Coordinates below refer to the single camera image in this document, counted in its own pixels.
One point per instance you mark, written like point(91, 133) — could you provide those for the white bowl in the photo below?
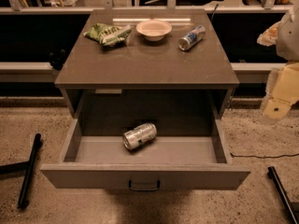
point(154, 30)

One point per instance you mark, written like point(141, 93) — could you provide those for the green chip bag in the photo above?
point(108, 35)

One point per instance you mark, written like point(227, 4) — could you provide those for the silver 7up can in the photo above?
point(139, 136)

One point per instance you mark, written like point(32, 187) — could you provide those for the black object beside cabinet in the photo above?
point(57, 59)

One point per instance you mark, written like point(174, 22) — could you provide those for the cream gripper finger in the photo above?
point(269, 36)
point(282, 92)

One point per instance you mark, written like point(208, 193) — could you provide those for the black stand leg right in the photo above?
point(291, 208)

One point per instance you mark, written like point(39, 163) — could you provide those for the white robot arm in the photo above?
point(287, 44)

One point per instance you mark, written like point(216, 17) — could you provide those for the grey cabinet counter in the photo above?
point(140, 64)

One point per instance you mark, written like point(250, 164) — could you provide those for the black drawer handle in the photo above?
point(136, 186)

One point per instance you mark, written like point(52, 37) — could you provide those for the blue silver soda can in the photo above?
point(192, 38)

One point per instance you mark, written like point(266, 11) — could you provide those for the open grey top drawer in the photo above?
point(189, 151)

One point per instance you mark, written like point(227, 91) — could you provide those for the black stand leg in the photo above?
point(291, 208)
point(28, 168)

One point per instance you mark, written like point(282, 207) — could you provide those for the black stand leg left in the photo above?
point(28, 168)

